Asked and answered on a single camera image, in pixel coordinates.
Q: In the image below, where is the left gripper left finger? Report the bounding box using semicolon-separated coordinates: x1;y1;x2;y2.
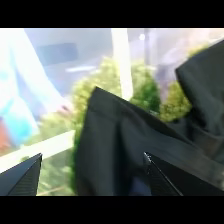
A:
0;152;43;197

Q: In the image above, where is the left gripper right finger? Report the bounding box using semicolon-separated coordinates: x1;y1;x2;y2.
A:
143;151;224;197

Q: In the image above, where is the black garment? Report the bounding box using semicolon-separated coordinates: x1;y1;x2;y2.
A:
73;38;224;197

